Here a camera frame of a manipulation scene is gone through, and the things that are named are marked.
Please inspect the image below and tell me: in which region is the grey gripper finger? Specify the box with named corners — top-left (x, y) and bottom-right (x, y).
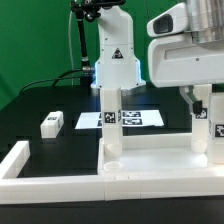
top-left (179, 86), bottom-right (202, 115)

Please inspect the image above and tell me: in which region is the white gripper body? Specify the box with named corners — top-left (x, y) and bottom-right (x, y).
top-left (148, 34), bottom-right (224, 87)

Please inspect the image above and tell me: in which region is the white desk top tray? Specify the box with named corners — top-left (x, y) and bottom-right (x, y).
top-left (98, 133), bottom-right (224, 175)

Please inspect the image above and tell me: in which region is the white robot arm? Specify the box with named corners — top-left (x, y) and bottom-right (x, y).
top-left (92, 0), bottom-right (224, 114)

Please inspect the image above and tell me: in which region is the marker sheet black white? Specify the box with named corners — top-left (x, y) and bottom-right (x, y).
top-left (75, 110), bottom-right (164, 129)

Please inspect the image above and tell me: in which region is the white U-shaped fence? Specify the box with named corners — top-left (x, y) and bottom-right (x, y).
top-left (0, 141), bottom-right (224, 204)

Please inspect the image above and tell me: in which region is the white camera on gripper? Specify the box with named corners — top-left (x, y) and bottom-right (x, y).
top-left (147, 3), bottom-right (189, 38)

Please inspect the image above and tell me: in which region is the black cable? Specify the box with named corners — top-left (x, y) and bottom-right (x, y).
top-left (19, 68), bottom-right (96, 95)

